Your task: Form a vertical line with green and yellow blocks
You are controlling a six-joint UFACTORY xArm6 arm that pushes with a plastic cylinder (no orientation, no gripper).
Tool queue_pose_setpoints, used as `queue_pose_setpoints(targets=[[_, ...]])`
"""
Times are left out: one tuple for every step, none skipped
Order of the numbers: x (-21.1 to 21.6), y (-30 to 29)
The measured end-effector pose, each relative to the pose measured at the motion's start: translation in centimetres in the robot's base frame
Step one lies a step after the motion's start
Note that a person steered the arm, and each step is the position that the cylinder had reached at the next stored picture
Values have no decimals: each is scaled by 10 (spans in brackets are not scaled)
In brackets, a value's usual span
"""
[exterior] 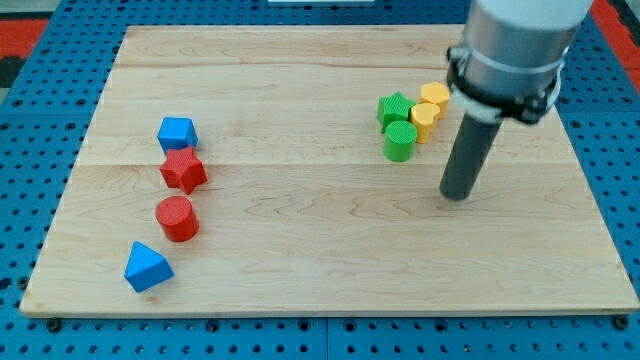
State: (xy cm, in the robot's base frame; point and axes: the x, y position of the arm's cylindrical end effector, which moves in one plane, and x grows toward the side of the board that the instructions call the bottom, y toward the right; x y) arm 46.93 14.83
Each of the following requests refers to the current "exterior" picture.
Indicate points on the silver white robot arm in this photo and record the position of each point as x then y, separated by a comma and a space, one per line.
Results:
508, 61

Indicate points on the green cylinder block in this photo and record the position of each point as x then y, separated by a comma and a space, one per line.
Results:
400, 138

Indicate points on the light wooden board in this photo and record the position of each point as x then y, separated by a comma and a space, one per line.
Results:
302, 214

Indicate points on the green star block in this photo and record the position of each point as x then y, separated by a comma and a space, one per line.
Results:
395, 107

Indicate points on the yellow heart block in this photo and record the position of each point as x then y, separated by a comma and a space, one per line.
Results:
424, 117

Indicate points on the red star block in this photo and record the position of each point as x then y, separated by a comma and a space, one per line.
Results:
182, 169

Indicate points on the yellow hexagon block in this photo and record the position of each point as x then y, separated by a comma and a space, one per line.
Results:
437, 94

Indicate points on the red cylinder block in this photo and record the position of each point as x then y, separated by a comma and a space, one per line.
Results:
177, 218

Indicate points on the blue cube block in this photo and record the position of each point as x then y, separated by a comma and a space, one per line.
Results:
176, 133

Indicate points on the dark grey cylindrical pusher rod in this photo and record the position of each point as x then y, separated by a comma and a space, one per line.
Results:
471, 147

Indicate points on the blue triangle block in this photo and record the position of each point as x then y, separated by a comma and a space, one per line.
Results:
146, 268

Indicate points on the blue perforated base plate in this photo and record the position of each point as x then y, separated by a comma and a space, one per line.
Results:
43, 122

